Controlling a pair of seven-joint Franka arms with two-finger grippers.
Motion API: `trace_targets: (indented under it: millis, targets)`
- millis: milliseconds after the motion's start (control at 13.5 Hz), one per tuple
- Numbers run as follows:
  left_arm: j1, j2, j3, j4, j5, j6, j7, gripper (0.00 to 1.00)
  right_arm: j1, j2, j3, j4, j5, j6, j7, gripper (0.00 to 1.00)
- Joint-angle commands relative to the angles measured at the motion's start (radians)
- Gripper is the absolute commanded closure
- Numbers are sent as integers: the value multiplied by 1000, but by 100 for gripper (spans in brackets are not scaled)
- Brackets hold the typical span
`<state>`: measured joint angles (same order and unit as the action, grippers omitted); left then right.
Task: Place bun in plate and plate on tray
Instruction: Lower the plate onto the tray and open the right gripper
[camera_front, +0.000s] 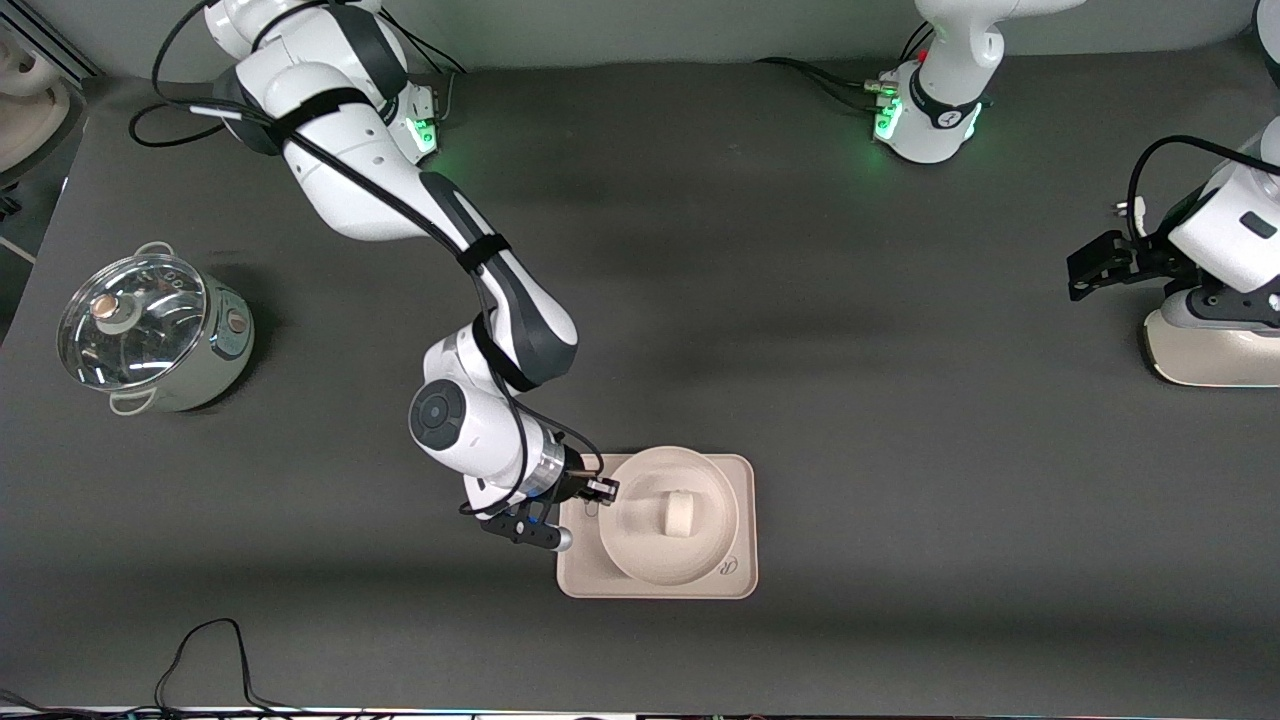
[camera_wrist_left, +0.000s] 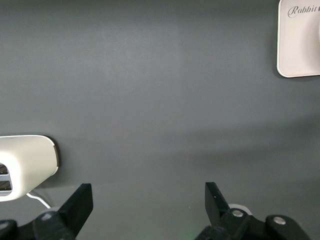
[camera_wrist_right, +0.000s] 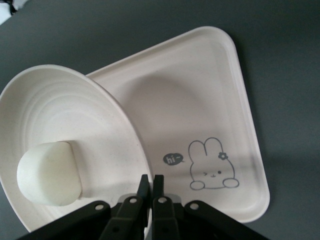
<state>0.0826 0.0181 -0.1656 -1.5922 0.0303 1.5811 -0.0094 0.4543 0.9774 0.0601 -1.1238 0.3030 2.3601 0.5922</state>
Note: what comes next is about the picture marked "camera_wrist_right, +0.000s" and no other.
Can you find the cream rabbit print tray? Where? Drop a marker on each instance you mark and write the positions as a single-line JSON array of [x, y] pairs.
[[195, 100]]

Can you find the round cream plate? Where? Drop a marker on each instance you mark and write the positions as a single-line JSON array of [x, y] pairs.
[[75, 112]]

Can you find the white steamed bun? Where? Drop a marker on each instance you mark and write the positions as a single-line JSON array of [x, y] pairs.
[[47, 175]]

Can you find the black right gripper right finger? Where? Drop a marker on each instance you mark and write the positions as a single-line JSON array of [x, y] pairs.
[[165, 215]]

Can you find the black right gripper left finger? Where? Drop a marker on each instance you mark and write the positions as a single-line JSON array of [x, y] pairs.
[[130, 212]]

